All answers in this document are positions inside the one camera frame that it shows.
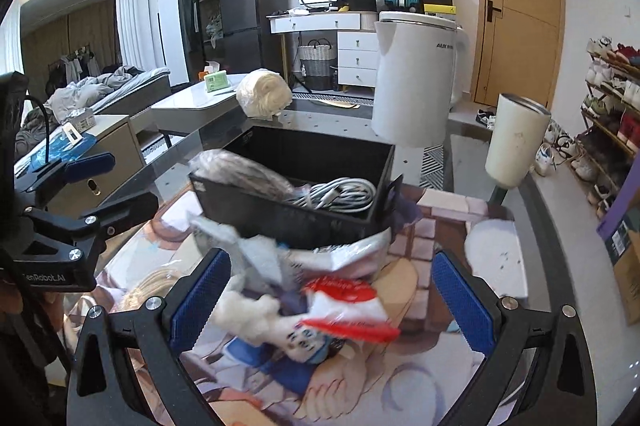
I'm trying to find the clothes rack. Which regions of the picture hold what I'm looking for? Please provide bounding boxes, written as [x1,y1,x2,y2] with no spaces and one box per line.
[47,46,101,82]

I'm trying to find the white curtain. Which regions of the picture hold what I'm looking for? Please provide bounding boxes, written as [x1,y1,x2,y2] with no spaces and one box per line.
[115,0,171,72]

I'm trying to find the white coiled cables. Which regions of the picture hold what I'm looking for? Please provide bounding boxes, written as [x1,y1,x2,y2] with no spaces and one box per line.
[292,177,377,213]

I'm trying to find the white sneakers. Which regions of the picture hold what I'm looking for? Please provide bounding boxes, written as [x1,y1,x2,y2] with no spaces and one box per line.
[535,121,576,177]

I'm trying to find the white vanity dresser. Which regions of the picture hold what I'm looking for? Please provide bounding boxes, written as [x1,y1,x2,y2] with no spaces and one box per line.
[267,11,381,94]

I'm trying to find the blue plastic packet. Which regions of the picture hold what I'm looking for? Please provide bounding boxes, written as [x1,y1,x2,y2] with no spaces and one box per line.
[30,133,96,172]

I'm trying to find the white electric kettle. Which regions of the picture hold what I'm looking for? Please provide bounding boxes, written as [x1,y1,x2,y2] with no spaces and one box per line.
[370,11,471,149]

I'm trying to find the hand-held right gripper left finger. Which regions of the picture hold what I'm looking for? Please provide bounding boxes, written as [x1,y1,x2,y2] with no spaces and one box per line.
[67,248,233,426]

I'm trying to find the white plush toy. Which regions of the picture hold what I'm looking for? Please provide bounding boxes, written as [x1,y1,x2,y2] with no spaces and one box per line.
[210,291,331,364]

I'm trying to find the grey nightstand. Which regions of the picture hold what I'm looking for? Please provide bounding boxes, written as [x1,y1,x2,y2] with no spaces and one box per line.
[15,113,148,207]

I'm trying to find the white coffee table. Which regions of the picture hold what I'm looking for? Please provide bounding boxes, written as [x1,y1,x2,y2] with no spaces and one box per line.
[150,81,251,147]

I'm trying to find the small white box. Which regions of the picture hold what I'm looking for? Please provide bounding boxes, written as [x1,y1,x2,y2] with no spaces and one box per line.
[62,108,98,133]

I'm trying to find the red and white packet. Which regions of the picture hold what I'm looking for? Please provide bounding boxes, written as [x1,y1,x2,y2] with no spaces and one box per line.
[300,276,401,344]

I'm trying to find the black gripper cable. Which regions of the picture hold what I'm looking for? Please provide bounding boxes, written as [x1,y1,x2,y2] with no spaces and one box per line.
[24,95,53,164]

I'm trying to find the cardboard box with purple lid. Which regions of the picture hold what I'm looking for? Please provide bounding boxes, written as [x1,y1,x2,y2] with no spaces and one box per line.
[597,191,640,327]

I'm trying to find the bed with grey duvet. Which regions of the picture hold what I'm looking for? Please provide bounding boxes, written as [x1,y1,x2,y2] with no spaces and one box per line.
[15,66,171,157]

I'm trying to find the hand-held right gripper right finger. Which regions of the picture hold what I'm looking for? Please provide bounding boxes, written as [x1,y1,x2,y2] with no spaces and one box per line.
[425,248,601,426]

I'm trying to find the shoe rack with shoes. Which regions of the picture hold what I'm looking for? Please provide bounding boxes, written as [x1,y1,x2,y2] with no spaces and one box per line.
[570,36,640,217]

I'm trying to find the wooden door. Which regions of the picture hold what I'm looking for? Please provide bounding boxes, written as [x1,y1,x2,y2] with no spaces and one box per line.
[472,0,566,109]

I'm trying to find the clear bag with grey cloth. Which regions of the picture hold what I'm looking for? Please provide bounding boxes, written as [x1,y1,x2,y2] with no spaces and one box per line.
[189,149,296,207]

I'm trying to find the white plastic packet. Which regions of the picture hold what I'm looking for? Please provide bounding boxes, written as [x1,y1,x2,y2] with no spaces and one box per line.
[282,228,393,279]

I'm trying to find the printed cartoon desk mat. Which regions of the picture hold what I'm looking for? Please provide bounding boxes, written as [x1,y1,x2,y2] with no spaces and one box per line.
[95,186,531,426]

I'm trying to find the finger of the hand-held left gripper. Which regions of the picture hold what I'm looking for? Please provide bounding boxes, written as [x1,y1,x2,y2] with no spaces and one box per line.
[75,191,160,257]
[15,151,117,207]

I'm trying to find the green tissue box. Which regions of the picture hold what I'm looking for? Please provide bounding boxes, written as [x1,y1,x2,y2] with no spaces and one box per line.
[202,71,229,93]

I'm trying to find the dark grey fridge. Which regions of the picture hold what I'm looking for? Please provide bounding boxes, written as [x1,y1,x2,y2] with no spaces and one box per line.
[218,0,291,74]

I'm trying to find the cream tumbler cup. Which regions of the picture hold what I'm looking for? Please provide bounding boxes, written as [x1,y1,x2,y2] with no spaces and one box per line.
[484,93,552,188]

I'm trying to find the woven laundry basket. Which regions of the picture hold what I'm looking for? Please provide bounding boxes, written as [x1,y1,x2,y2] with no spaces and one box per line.
[298,38,337,91]

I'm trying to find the white plastic-wrapped bundle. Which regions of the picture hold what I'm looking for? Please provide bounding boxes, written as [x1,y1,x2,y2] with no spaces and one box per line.
[235,68,293,119]

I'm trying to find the black cardboard box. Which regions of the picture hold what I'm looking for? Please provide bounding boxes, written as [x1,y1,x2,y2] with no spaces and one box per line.
[189,125,405,252]

